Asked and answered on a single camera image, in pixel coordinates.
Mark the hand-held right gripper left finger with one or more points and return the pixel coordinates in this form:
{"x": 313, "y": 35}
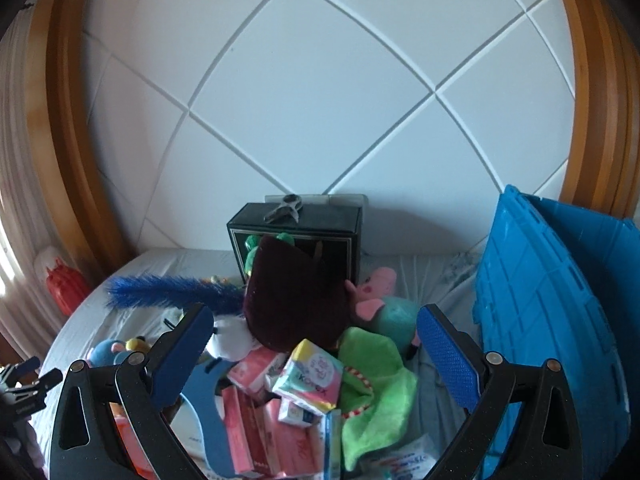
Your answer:
{"x": 182, "y": 355}

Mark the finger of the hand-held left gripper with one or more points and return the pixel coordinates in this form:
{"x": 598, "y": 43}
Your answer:
{"x": 45, "y": 384}
{"x": 22, "y": 367}

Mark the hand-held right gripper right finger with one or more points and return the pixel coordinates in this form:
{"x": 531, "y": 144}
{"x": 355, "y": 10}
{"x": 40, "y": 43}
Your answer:
{"x": 447, "y": 355}

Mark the blue plastic crate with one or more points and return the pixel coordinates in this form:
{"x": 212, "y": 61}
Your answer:
{"x": 555, "y": 320}

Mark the dark maroon cloth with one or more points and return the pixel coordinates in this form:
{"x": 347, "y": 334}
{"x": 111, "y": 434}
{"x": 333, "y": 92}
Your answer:
{"x": 295, "y": 295}

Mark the yellow plush toy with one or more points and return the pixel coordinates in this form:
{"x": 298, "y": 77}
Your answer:
{"x": 137, "y": 345}

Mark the white plush toy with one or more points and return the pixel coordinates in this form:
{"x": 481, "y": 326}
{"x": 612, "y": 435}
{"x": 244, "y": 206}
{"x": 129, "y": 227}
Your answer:
{"x": 230, "y": 337}

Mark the blue feather duster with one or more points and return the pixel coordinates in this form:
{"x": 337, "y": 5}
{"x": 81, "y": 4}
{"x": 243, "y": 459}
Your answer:
{"x": 170, "y": 292}

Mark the pig plush in blue shirt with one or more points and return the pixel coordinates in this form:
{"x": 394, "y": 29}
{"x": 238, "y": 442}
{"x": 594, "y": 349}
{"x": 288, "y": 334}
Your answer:
{"x": 105, "y": 354}

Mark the pink tissue pack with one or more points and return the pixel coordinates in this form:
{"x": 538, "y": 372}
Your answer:
{"x": 255, "y": 370}

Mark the green plush cloth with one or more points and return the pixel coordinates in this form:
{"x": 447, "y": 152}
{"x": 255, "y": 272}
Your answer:
{"x": 380, "y": 390}

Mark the pig plush in teal dress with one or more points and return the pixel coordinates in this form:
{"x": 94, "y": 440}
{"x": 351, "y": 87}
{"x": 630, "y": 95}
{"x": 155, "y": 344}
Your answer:
{"x": 385, "y": 310}

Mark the striped blue white tablecloth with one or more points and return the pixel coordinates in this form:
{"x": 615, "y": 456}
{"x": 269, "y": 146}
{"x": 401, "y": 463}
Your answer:
{"x": 440, "y": 270}

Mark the pig plush in orange dress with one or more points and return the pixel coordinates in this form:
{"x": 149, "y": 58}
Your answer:
{"x": 132, "y": 440}

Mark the pink and red box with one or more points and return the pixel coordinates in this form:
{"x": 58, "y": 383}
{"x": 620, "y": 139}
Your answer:
{"x": 245, "y": 435}

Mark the white wipes packet blue print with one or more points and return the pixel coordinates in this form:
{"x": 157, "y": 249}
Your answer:
{"x": 400, "y": 460}

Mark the green frog hat plush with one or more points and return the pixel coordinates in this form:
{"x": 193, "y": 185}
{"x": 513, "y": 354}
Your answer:
{"x": 252, "y": 255}

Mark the small white pad packet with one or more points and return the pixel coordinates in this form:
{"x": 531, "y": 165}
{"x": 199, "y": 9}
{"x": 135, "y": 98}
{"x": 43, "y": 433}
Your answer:
{"x": 297, "y": 414}

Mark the colourful sanitary pad packet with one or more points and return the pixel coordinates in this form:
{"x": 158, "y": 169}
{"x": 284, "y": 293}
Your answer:
{"x": 312, "y": 372}

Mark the blue and white box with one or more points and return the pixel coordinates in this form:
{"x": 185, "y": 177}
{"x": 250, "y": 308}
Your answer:
{"x": 332, "y": 445}

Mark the light pink box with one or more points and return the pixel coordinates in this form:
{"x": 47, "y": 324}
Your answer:
{"x": 295, "y": 450}

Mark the white curtain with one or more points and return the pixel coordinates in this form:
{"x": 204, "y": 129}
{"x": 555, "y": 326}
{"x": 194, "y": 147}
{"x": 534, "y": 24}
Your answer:
{"x": 20, "y": 210}

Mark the black box with gold trim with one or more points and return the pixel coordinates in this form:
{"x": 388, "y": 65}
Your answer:
{"x": 320, "y": 230}

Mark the wooden wall frame post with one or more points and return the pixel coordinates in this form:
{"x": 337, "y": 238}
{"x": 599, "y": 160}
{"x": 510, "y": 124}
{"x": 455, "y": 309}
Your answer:
{"x": 600, "y": 110}
{"x": 70, "y": 110}

